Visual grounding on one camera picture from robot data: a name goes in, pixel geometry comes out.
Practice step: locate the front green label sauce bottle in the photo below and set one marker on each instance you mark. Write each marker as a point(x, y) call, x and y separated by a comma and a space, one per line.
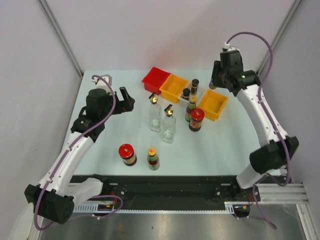
point(152, 159)

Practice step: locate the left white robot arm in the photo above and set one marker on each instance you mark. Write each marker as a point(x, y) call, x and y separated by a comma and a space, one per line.
point(52, 197)

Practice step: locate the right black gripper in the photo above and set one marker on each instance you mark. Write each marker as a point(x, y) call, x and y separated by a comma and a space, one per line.
point(217, 68)

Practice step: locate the front red lid jar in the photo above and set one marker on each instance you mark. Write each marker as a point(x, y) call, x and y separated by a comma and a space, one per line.
point(127, 153)

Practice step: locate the left yellow plastic bin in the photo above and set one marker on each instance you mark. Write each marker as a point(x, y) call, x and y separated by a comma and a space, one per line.
point(172, 88)

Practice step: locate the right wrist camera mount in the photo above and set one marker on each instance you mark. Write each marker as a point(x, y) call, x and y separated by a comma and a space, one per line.
point(227, 47)

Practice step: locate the rear green label sauce bottle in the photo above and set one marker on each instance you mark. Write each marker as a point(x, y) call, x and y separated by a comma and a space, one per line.
point(192, 104)

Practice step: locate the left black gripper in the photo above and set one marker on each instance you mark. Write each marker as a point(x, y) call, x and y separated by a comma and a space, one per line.
point(124, 105)

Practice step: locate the glass oil bottle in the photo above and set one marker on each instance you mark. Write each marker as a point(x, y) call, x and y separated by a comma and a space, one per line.
point(154, 113)
point(169, 125)

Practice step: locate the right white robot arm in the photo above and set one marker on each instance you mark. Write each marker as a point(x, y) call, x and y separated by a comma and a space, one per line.
point(276, 146)

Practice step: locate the black lid spice jar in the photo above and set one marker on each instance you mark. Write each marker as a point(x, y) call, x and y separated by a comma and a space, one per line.
point(212, 87)
point(186, 94)
point(194, 86)

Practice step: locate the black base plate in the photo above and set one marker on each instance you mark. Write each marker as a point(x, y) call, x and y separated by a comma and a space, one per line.
point(177, 193)

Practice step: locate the red plastic bin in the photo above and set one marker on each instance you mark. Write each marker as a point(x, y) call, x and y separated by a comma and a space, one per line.
point(154, 80)

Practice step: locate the red lid jar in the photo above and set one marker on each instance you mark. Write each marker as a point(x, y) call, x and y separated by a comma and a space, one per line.
point(196, 117)
point(127, 153)

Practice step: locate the green label sauce bottle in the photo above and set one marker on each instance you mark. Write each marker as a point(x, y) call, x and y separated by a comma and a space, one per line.
point(192, 104)
point(152, 159)

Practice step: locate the right yellow plastic bin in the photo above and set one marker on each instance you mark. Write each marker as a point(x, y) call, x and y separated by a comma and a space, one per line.
point(212, 104)

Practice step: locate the rear glass oil bottle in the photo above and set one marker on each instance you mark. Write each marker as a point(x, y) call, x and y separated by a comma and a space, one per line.
point(154, 113)

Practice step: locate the yellow plastic bin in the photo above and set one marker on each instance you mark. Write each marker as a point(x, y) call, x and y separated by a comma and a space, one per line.
point(212, 104)
point(172, 88)

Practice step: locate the rear red lid jar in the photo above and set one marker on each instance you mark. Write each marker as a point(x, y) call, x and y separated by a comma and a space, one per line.
point(196, 117)

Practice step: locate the front glass oil bottle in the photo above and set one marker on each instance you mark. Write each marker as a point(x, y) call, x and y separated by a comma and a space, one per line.
point(169, 125)

